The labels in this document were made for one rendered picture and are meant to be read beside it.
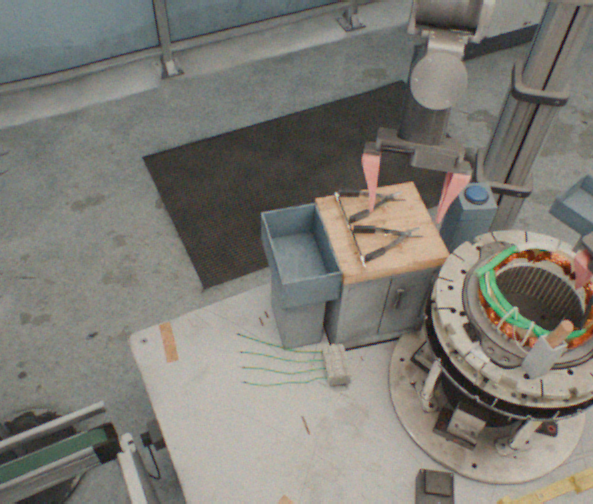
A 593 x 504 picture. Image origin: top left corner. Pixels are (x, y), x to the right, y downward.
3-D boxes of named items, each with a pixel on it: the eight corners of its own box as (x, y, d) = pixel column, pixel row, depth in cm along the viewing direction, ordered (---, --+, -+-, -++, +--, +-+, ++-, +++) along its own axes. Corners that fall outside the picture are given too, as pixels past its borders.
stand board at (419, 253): (343, 285, 115) (344, 277, 113) (314, 206, 126) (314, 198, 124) (447, 264, 118) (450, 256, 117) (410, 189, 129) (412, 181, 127)
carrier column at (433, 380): (423, 403, 128) (446, 352, 111) (417, 392, 129) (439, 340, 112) (434, 399, 128) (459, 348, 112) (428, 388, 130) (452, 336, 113)
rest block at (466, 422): (454, 411, 125) (460, 400, 121) (482, 424, 123) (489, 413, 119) (446, 431, 122) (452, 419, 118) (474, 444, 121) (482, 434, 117)
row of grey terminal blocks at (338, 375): (351, 389, 131) (354, 380, 128) (328, 393, 131) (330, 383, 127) (341, 346, 137) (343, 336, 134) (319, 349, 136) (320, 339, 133)
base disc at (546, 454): (446, 515, 116) (447, 513, 115) (358, 334, 138) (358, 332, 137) (626, 443, 125) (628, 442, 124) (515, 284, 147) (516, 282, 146)
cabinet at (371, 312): (332, 355, 136) (344, 284, 115) (309, 283, 146) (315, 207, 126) (419, 335, 139) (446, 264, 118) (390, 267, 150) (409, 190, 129)
